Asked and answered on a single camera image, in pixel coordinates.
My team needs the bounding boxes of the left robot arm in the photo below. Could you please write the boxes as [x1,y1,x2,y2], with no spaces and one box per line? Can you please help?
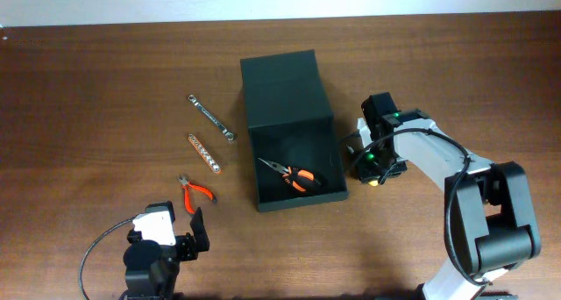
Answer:
[123,201,209,299]

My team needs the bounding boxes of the orange black long-nose pliers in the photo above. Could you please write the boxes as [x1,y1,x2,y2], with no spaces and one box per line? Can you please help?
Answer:
[259,158,326,193]

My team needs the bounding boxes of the small red cutting pliers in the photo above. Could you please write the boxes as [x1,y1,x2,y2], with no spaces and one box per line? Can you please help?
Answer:
[178,175,218,215]

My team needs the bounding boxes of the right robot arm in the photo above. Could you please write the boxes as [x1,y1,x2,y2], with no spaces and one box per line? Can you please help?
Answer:
[352,92,542,299]

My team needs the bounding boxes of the orange socket bit rail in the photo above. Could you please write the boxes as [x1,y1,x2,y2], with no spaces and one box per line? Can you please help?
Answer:
[188,133,221,174]

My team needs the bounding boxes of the left black cable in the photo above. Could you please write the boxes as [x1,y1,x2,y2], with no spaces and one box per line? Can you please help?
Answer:
[77,218,135,300]

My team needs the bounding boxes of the silver combination wrench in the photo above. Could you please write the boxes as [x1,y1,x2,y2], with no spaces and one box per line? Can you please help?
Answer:
[187,95,236,142]

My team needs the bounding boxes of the black cable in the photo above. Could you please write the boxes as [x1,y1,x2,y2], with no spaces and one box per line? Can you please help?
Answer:
[77,218,135,300]
[337,127,490,288]

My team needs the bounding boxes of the yellow black stubby screwdriver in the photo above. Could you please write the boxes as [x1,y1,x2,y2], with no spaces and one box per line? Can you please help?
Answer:
[352,152,380,187]

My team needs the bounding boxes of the dark green box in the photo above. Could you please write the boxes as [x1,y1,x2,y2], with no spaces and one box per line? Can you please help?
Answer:
[240,50,349,212]

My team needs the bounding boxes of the right black cable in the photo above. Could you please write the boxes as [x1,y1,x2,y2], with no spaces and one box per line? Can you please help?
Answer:
[337,127,490,288]

